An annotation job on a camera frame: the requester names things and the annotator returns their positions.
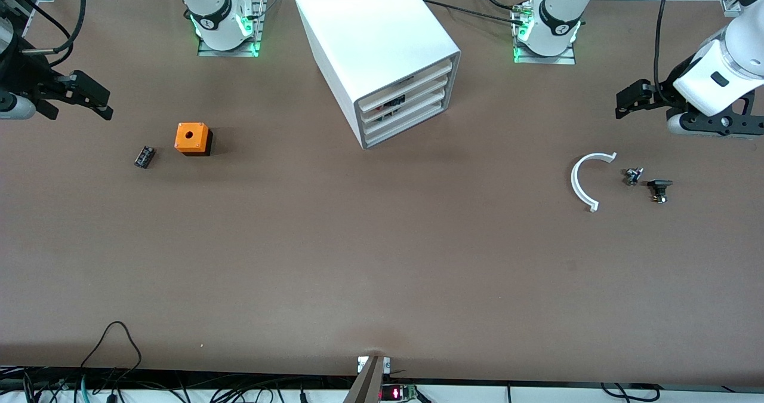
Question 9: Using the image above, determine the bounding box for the orange button box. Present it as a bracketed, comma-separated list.
[174, 122, 213, 156]

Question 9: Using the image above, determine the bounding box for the small black contact part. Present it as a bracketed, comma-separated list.
[647, 179, 674, 204]

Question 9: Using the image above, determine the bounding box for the white curved plastic arc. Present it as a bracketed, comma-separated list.
[571, 152, 618, 213]

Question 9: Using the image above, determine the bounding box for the black red electronic component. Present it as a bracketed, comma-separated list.
[377, 94, 408, 117]

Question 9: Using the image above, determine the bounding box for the red display module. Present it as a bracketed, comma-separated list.
[380, 384, 418, 401]

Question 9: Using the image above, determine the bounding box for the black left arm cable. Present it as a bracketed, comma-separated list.
[654, 0, 681, 93]

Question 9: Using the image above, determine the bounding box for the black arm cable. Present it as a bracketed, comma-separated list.
[654, 0, 681, 93]
[0, 0, 87, 54]

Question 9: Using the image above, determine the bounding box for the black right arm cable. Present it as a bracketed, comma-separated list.
[0, 0, 87, 54]

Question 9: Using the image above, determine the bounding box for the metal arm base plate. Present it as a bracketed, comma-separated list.
[197, 0, 267, 57]
[512, 0, 577, 65]

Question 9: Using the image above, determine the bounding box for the black cable on table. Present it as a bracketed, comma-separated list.
[421, 0, 529, 26]

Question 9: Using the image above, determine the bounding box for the looped black cable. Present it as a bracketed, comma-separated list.
[81, 321, 143, 373]

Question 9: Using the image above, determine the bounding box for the tangled black cable bundle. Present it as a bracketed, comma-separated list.
[0, 366, 359, 403]

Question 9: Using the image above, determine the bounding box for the curled black cable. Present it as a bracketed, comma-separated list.
[600, 383, 660, 402]

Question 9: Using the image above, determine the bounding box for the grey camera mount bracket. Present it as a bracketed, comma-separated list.
[343, 355, 392, 403]

